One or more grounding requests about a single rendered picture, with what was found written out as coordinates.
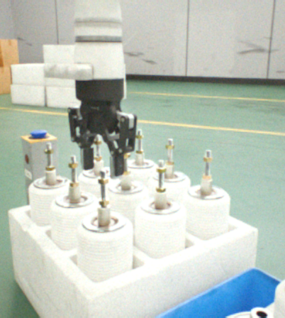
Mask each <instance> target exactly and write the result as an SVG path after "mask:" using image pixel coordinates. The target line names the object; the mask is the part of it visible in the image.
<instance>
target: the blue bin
mask: <svg viewBox="0 0 285 318"><path fill-rule="evenodd" d="M281 282H282V280H280V279H278V278H276V277H274V276H273V275H270V274H269V273H267V272H265V271H263V270H261V269H259V268H249V269H247V270H245V271H243V272H241V273H239V274H237V275H235V276H233V277H231V278H229V279H228V280H226V281H224V282H221V283H219V284H217V285H215V286H213V287H211V288H209V289H207V290H206V291H204V292H202V293H200V294H199V295H197V296H195V297H192V298H191V299H189V300H187V301H186V302H183V303H181V304H180V305H177V306H176V307H173V308H171V309H168V310H167V311H166V312H163V313H161V314H159V315H157V316H156V317H153V318H227V317H229V316H232V315H234V314H237V313H241V312H251V310H252V309H254V308H258V307H261V308H266V307H268V306H269V305H270V304H271V303H273V302H274V299H275V292H276V288H277V286H278V285H279V284H280V283H281Z"/></svg>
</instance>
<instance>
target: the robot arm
mask: <svg viewBox="0 0 285 318"><path fill-rule="evenodd" d="M73 3H74V36H75V41H76V42H75V50H74V64H56V63H46V64H45V66H43V69H44V77H47V78H58V79H67V80H75V96H76V98H77V99H78V100H79V101H81V105H80V106H71V107H68V109H67V113H68V119H69V131H70V137H71V141H72V142H76V143H77V144H78V146H79V147H80V151H81V164H82V169H83V170H86V171H87V170H91V169H93V168H94V147H91V146H92V145H93V143H94V140H95V138H96V136H97V135H100V136H101V137H102V138H103V141H104V142H105V143H107V145H108V149H109V153H110V155H111V157H109V170H110V179H111V180H117V179H121V178H122V176H123V174H124V172H125V170H124V156H125V154H127V153H131V152H133V151H134V150H135V137H136V128H137V120H138V118H137V116H136V115H135V114H124V113H123V111H122V108H121V100H122V99H124V96H125V88H124V54H123V44H122V42H123V38H122V13H121V6H120V4H119V0H73ZM77 127H79V134H80V135H77ZM113 132H115V135H114V136H110V135H111V134H112V133H113ZM127 140H128V144H127ZM114 141H115V142H116V143H117V146H118V147H117V148H116V147H115V144H114ZM126 144H127V145H126Z"/></svg>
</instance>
